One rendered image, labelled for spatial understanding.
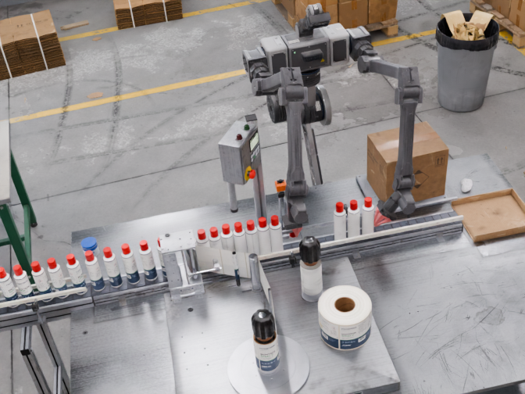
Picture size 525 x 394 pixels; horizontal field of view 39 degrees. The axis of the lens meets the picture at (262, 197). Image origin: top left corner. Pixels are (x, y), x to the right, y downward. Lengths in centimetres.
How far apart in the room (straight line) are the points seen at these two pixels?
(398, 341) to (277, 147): 268
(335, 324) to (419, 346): 37
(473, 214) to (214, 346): 137
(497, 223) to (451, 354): 79
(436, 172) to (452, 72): 216
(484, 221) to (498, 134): 211
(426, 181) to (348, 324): 99
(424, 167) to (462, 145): 198
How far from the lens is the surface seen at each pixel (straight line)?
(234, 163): 289
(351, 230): 323
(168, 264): 296
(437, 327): 301
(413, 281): 317
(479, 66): 552
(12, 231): 425
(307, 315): 297
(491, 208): 356
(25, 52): 683
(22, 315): 327
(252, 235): 310
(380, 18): 665
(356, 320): 276
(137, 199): 507
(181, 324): 301
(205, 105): 593
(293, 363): 281
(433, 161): 341
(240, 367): 282
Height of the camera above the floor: 311
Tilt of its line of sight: 39 degrees down
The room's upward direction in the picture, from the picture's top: 6 degrees counter-clockwise
